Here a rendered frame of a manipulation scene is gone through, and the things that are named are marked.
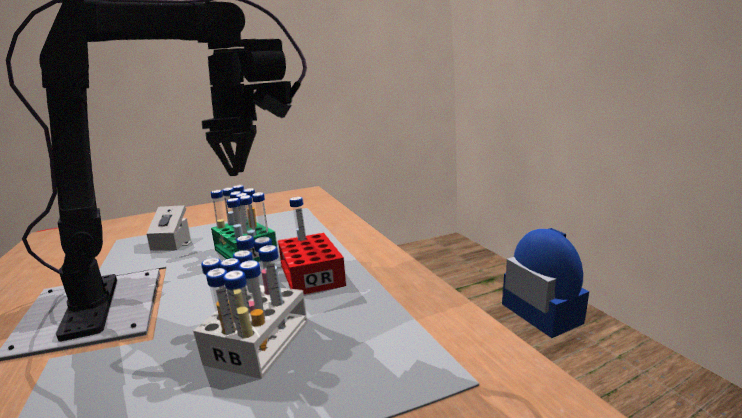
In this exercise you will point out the grey bench mat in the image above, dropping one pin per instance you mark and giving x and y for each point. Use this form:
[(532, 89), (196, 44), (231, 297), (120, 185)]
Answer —
[(361, 354)]

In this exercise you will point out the green tube rack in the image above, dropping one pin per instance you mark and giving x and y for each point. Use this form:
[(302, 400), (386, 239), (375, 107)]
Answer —
[(226, 250)]

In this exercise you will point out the red tube rack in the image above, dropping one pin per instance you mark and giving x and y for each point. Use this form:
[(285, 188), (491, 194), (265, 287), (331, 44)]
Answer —
[(325, 271)]

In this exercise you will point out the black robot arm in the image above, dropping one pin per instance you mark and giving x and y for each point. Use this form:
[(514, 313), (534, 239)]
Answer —
[(63, 63)]

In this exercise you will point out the white test tube rack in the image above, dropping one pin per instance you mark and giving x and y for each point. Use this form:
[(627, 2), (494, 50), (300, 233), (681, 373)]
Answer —
[(235, 354)]

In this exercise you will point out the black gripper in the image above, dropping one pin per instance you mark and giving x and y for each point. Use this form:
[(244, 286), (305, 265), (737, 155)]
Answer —
[(223, 133)]

